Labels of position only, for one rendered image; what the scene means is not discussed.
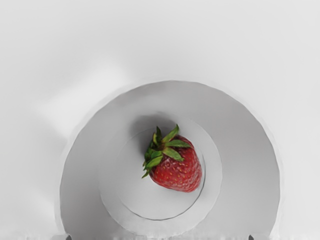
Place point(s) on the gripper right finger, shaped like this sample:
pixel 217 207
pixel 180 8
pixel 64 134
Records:
pixel 257 237

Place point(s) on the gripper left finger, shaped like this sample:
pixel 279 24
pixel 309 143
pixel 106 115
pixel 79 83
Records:
pixel 61 237

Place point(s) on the white round plate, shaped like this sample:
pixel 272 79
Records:
pixel 100 155

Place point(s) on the red strawberry with green leaves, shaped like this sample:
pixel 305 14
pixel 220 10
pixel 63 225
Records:
pixel 178 170

